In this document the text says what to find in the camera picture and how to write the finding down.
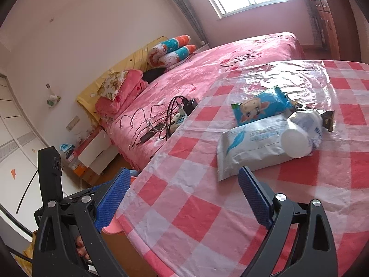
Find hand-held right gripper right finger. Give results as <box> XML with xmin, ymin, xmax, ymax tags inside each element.
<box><xmin>238</xmin><ymin>166</ymin><xmax>338</xmax><ymax>277</ymax></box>

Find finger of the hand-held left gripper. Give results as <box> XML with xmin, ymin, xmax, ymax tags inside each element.
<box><xmin>62</xmin><ymin>179</ymin><xmax>116</xmax><ymax>206</ymax></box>

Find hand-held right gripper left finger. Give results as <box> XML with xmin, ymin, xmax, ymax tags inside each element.
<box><xmin>32</xmin><ymin>167</ymin><xmax>131</xmax><ymax>277</ymax></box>

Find grey wet wipes pack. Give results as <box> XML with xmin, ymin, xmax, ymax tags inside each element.
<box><xmin>216</xmin><ymin>114</ymin><xmax>295</xmax><ymax>182</ymax></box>

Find person's left hand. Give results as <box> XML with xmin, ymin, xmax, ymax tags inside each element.
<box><xmin>74</xmin><ymin>235</ymin><xmax>92</xmax><ymax>268</ymax></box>

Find white nightstand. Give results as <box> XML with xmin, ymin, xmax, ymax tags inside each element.
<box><xmin>77</xmin><ymin>128</ymin><xmax>119</xmax><ymax>177</ymax></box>

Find white sliding door closet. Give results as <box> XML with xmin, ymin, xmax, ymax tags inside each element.
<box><xmin>0</xmin><ymin>74</ymin><xmax>62</xmax><ymax>237</ymax></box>

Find red white checkered tablecloth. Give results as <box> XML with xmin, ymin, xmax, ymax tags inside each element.
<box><xmin>115</xmin><ymin>59</ymin><xmax>369</xmax><ymax>277</ymax></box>

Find white plastic bottle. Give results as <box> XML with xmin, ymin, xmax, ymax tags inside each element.
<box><xmin>281</xmin><ymin>108</ymin><xmax>324</xmax><ymax>160</ymax></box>

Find black power adapter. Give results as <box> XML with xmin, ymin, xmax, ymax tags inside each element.
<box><xmin>140</xmin><ymin>123</ymin><xmax>164</xmax><ymax>144</ymax></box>

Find blue cartoon snack packet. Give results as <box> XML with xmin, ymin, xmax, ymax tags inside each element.
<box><xmin>231</xmin><ymin>87</ymin><xmax>292</xmax><ymax>126</ymax></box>

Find black snack wrapper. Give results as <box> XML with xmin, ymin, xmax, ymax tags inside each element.
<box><xmin>293</xmin><ymin>100</ymin><xmax>335</xmax><ymax>134</ymax></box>

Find floral pillow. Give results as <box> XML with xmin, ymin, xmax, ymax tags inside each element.
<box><xmin>98</xmin><ymin>70</ymin><xmax>129</xmax><ymax>102</ymax></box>

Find folded pink blanket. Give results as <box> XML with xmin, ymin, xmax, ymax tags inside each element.
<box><xmin>95</xmin><ymin>69</ymin><xmax>149</xmax><ymax>119</ymax></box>

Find black charger plug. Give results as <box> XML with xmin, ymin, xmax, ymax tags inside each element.
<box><xmin>180</xmin><ymin>98</ymin><xmax>200</xmax><ymax>116</ymax></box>

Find black cloth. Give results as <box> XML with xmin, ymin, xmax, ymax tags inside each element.
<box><xmin>143</xmin><ymin>68</ymin><xmax>168</xmax><ymax>83</ymax></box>

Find yellow padded headboard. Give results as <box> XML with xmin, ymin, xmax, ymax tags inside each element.
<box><xmin>76</xmin><ymin>36</ymin><xmax>169</xmax><ymax>122</ymax></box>

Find bed with pink cover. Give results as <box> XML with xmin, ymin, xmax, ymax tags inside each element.
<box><xmin>76</xmin><ymin>32</ymin><xmax>306</xmax><ymax>172</ymax></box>

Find colourful cartoon bolster pillow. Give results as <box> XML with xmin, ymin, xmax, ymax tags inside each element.
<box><xmin>148</xmin><ymin>35</ymin><xmax>191</xmax><ymax>64</ymax></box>
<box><xmin>158</xmin><ymin>45</ymin><xmax>197</xmax><ymax>67</ymax></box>

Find brown wooden wardrobe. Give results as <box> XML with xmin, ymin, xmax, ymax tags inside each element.
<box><xmin>303</xmin><ymin>0</ymin><xmax>364</xmax><ymax>62</ymax></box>

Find white standing air conditioner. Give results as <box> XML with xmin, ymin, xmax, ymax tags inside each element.
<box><xmin>158</xmin><ymin>0</ymin><xmax>208</xmax><ymax>48</ymax></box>

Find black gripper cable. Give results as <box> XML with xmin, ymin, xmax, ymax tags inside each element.
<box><xmin>5</xmin><ymin>171</ymin><xmax>39</xmax><ymax>264</ymax></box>

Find wall socket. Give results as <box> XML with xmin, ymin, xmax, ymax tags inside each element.
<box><xmin>66</xmin><ymin>116</ymin><xmax>80</xmax><ymax>131</ymax></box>

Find small wall-hung pouch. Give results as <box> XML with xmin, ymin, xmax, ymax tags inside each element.
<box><xmin>45</xmin><ymin>83</ymin><xmax>62</xmax><ymax>109</ymax></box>

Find white charging cables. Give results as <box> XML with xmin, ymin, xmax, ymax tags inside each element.
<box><xmin>118</xmin><ymin>106</ymin><xmax>162</xmax><ymax>139</ymax></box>

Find black charging cables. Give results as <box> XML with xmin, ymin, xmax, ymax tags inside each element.
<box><xmin>158</xmin><ymin>96</ymin><xmax>188</xmax><ymax>142</ymax></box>

